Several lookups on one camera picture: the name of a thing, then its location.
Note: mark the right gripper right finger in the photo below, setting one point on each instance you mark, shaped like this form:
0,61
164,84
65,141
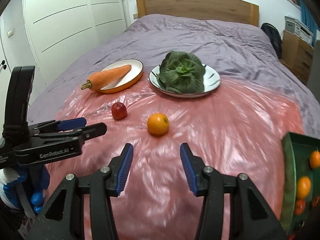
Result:
250,215

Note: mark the left blue gloved hand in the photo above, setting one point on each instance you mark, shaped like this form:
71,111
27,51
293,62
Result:
17,192

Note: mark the orange carrot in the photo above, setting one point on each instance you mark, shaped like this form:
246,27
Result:
99,80

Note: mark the white patterned plate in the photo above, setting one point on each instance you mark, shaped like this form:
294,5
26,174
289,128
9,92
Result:
211,81

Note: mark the green leafy cabbage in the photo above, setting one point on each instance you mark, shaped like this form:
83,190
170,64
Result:
181,73

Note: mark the green rectangular tray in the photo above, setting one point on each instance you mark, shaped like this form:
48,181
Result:
296,150

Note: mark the wooden headboard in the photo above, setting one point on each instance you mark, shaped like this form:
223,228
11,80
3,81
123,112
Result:
237,11

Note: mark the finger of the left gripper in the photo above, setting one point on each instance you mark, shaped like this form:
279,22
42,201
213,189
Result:
92,131
71,124

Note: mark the orange rimmed white plate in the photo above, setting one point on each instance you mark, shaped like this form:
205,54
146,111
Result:
129,79

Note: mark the white storage boxes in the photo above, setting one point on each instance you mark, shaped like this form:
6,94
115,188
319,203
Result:
298,28

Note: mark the black backpack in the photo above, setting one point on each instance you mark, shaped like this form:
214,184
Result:
274,36

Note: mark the white wardrobe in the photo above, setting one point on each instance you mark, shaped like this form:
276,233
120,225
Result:
52,34

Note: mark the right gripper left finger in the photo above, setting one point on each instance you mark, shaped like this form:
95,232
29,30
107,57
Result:
84,203

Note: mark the mandarin orange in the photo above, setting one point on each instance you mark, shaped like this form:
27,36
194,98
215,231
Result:
314,160

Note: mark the small back red apple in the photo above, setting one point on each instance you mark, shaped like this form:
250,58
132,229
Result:
119,111

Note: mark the pink plastic sheet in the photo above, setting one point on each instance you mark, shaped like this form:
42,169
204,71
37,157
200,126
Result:
237,128

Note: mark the wooden nightstand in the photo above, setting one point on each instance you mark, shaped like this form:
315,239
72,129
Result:
297,56

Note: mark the right blue curtain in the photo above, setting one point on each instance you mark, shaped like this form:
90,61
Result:
308,20

